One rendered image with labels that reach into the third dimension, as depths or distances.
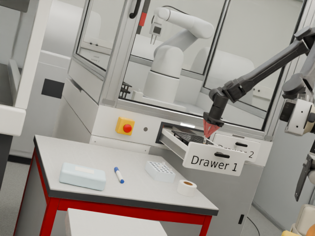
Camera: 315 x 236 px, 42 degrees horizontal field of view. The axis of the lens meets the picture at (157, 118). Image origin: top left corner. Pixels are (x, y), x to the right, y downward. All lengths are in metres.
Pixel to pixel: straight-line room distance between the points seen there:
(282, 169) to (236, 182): 1.86
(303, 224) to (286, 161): 2.71
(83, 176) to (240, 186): 1.20
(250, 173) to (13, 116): 1.34
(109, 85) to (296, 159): 2.50
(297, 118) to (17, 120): 0.99
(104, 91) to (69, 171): 0.62
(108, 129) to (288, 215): 2.45
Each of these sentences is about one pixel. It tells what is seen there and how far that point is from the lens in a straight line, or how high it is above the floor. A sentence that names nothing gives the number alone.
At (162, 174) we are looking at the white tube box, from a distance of 1.64.
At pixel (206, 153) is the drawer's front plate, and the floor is 0.89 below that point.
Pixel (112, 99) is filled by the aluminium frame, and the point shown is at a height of 0.98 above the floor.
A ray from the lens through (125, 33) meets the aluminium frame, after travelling 1.87.
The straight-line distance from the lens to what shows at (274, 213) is 4.16.
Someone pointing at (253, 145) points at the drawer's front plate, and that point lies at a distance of 2.28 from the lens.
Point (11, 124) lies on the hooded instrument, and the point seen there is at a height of 0.85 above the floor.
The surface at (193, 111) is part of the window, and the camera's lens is 2.07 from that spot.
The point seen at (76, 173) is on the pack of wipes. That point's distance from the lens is 1.35.
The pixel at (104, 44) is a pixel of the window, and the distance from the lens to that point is 2.10.
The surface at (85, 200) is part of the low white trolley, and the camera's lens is 1.34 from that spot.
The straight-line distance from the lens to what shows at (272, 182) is 4.25.
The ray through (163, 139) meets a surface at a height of 0.85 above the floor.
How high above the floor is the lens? 1.24
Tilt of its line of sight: 9 degrees down
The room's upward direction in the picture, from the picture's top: 16 degrees clockwise
